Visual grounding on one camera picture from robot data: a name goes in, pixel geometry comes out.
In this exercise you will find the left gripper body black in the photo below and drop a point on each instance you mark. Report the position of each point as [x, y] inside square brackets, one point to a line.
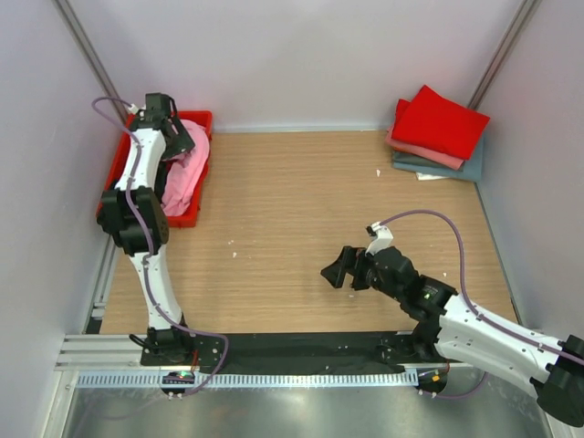
[168, 152]

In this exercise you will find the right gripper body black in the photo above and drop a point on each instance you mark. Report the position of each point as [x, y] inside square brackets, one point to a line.
[366, 276]

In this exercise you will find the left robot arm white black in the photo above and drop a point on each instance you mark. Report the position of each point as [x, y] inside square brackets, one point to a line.
[130, 211]

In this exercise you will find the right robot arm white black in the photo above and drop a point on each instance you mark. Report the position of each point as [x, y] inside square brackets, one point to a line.
[454, 328]

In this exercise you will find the red plastic bin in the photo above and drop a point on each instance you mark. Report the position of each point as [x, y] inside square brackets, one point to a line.
[203, 118]

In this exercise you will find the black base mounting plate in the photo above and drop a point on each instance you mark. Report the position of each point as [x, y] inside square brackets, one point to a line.
[294, 354]

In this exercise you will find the folded white t-shirt bottom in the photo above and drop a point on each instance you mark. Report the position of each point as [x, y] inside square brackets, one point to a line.
[428, 177]

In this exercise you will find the folded salmon pink t-shirt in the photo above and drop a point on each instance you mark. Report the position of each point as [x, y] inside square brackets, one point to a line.
[418, 155]

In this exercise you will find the folded grey t-shirt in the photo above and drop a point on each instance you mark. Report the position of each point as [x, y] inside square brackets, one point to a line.
[470, 170]

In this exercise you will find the folded red t-shirt top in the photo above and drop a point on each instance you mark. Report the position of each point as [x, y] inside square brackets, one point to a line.
[438, 124]

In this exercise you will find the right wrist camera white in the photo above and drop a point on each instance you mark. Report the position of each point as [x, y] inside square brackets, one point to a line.
[380, 238]

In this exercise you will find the aluminium frame rail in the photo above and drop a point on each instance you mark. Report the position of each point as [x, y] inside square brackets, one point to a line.
[98, 352]

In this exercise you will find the white slotted cable duct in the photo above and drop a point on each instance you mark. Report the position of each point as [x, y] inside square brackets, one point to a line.
[167, 380]

